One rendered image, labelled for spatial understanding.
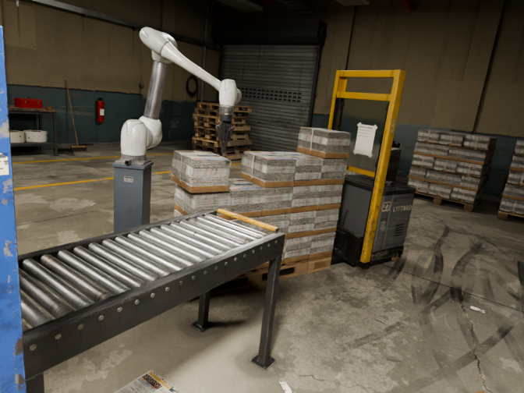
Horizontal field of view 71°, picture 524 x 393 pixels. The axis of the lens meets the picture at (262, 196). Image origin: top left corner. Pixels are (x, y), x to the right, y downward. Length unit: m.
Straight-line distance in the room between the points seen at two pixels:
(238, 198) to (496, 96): 6.92
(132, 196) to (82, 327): 1.38
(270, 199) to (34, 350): 2.07
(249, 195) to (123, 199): 0.90
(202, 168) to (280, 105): 8.11
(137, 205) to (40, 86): 6.74
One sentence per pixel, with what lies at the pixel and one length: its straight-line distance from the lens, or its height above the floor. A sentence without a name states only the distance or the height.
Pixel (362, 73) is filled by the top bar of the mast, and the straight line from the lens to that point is 3.72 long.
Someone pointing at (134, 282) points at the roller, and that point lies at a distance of 1.44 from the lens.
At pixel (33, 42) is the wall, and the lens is 9.05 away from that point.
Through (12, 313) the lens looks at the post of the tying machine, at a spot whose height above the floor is 1.02.
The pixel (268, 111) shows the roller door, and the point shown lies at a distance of 10.71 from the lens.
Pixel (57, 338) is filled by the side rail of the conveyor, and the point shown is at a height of 0.77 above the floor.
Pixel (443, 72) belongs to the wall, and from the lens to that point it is 9.06.
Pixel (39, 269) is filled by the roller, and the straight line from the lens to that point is 1.59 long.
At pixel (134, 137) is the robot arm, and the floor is 1.17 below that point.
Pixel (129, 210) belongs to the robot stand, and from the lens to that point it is 2.56.
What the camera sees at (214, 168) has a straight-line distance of 2.54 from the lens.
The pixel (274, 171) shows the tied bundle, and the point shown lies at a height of 0.96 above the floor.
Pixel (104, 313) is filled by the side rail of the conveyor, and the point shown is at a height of 0.78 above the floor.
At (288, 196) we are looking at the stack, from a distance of 3.02.
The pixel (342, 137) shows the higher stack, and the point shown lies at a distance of 3.29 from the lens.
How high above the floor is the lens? 1.47
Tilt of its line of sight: 14 degrees down
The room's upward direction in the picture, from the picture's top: 6 degrees clockwise
